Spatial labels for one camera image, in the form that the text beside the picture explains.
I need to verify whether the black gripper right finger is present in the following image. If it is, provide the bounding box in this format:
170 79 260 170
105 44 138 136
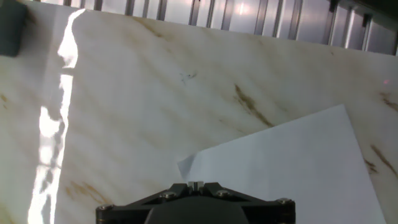
195 182 296 224

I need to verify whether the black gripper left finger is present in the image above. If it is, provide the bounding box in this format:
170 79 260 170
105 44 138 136
95 182 195 224

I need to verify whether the white paper sheet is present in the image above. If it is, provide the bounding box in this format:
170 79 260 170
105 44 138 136
177 104 388 224

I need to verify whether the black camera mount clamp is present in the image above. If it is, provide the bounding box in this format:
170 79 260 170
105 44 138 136
0 0 28 57

